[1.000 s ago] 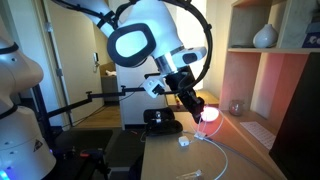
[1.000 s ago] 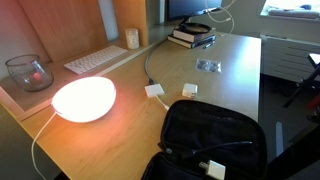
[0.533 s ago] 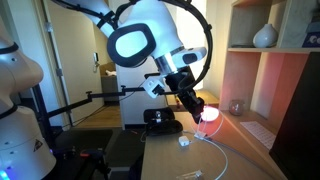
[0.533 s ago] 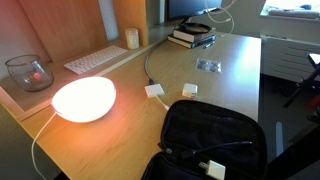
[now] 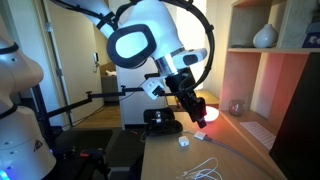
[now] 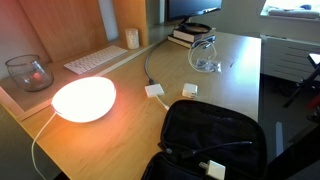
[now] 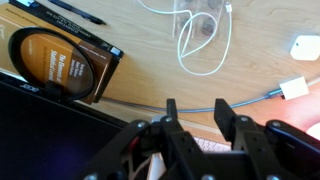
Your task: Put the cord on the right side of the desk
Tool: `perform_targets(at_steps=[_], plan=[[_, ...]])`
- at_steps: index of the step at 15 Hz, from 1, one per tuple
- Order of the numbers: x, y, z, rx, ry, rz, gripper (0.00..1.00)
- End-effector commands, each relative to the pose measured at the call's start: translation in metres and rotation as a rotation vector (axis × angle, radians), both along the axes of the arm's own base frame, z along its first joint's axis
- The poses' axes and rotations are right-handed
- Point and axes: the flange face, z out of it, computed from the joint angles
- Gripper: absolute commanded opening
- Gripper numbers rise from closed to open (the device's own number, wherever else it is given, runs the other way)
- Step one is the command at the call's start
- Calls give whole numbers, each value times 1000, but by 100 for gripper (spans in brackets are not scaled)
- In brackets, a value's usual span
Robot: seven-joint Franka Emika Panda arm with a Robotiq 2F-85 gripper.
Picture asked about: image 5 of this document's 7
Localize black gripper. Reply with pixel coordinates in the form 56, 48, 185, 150
164, 68, 209, 130

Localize white charging cord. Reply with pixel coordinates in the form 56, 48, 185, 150
176, 157, 224, 180

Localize wooden desk shelf unit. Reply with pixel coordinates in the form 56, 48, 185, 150
218, 0, 320, 180

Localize glowing dome table lamp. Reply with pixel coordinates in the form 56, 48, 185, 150
199, 105, 220, 123

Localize white adapter dongle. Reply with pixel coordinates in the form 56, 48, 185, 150
182, 129, 208, 141

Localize white charger cube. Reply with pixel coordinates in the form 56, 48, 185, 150
177, 135, 190, 148

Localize black zip pouch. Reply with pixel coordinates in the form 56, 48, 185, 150
143, 107, 184, 137

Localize round glass bowl vase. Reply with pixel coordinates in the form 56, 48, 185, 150
228, 99, 245, 117

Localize white slim keyboard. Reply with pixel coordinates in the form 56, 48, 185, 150
239, 120, 277, 151

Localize clear plastic blister packet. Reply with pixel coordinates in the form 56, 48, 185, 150
175, 169, 205, 180

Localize dark flat dish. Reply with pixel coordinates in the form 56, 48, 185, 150
230, 43, 253, 49

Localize tall white floor lamp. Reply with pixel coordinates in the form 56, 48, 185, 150
174, 0, 206, 93

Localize grey background furniture block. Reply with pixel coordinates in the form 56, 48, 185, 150
100, 74, 120, 103

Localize white ceramic vase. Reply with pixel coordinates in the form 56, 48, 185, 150
252, 23, 279, 49

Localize black computer monitor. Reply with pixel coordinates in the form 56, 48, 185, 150
269, 51, 320, 180

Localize black floor mat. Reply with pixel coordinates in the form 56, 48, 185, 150
53, 128, 148, 169

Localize beige room door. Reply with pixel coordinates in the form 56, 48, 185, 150
41, 0, 105, 128

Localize blue box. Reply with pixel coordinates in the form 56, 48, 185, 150
301, 21, 320, 49

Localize grey monitor cable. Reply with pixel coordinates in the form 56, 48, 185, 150
203, 135, 279, 178

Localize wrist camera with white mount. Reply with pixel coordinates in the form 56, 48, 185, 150
139, 74, 167, 101

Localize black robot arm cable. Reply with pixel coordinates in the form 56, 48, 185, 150
49, 0, 216, 93

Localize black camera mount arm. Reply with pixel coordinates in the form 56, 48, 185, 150
46, 84, 148, 118

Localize door handle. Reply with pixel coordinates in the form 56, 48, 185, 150
92, 51, 101, 73

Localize black metal stand frame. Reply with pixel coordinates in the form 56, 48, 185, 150
19, 83, 111, 180

